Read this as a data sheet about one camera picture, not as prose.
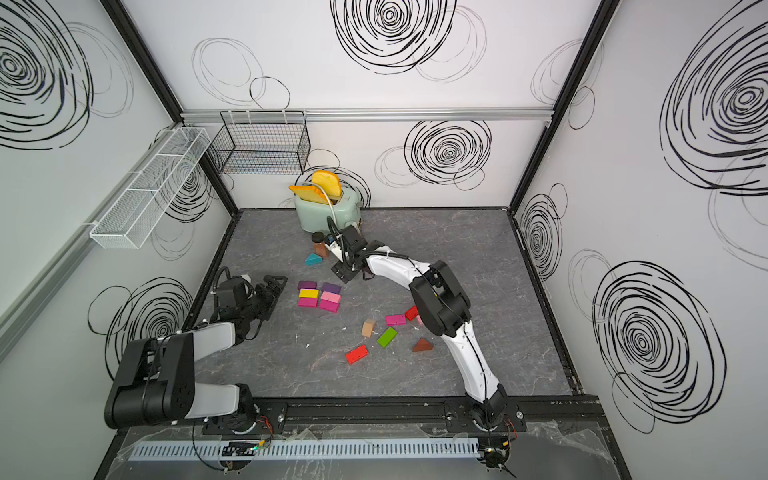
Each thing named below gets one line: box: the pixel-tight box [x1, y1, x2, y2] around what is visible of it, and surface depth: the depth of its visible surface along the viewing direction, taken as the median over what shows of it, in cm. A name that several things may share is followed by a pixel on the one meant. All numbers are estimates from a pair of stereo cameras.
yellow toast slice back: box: [311, 170, 343, 200], surface depth 104 cm
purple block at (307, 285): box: [298, 281, 317, 291], surface depth 100 cm
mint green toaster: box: [293, 188, 362, 233], surface depth 104 cm
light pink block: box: [321, 290, 341, 303], surface depth 97 cm
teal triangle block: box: [304, 253, 323, 266], surface depth 105 cm
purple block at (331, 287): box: [322, 282, 342, 295], surface depth 100 cm
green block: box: [377, 326, 397, 348], surface depth 88 cm
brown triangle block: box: [412, 337, 434, 352], surface depth 86 cm
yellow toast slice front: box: [288, 185, 329, 205], surface depth 101 cm
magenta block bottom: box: [385, 314, 407, 326], surface depth 92 cm
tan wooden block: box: [361, 318, 376, 338], surface depth 90 cm
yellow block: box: [299, 288, 320, 299], surface depth 98 cm
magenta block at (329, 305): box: [319, 299, 340, 313], surface depth 96 cm
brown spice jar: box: [311, 231, 329, 258], surface depth 102 cm
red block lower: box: [345, 345, 369, 365], surface depth 86 cm
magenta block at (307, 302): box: [298, 297, 318, 308], surface depth 96 cm
